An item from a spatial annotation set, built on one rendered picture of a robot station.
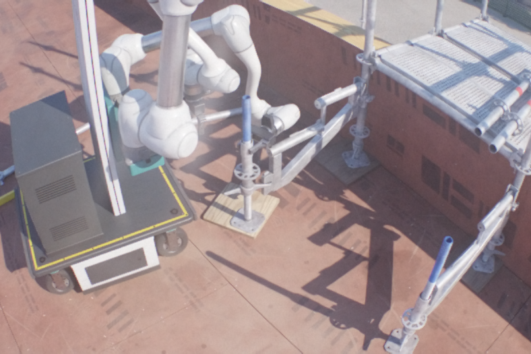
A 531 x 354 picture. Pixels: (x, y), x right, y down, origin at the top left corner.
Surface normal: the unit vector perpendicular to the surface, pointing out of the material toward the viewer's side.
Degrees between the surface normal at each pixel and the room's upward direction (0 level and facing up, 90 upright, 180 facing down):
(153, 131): 77
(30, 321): 0
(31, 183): 90
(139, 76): 0
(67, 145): 0
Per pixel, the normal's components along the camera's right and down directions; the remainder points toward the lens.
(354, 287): 0.02, -0.73
